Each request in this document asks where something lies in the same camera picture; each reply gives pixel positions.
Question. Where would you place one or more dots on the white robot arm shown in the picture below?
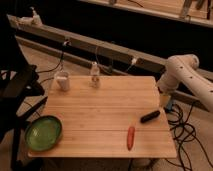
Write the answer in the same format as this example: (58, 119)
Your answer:
(183, 69)

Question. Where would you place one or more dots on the grey metal rail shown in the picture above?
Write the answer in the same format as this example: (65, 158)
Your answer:
(146, 61)

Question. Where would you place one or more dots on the green bowl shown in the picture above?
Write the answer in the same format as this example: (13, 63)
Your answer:
(43, 133)

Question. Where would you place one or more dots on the blue box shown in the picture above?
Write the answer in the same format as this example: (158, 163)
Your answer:
(169, 104)

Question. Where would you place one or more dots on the wooden table board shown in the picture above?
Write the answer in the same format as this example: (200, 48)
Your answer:
(96, 120)

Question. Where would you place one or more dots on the black tripod stand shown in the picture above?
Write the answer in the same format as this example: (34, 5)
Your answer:
(18, 80)

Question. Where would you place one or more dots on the orange carrot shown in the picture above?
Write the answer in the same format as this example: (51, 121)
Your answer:
(130, 137)

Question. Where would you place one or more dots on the black marker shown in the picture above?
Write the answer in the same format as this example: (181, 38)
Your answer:
(150, 116)

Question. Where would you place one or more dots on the white cup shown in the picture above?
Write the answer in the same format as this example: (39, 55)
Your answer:
(62, 78)

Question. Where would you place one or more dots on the clear plastic bottle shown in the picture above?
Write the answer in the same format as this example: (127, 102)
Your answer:
(95, 75)

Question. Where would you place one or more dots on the white spray bottle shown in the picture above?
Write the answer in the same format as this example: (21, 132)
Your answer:
(36, 17)

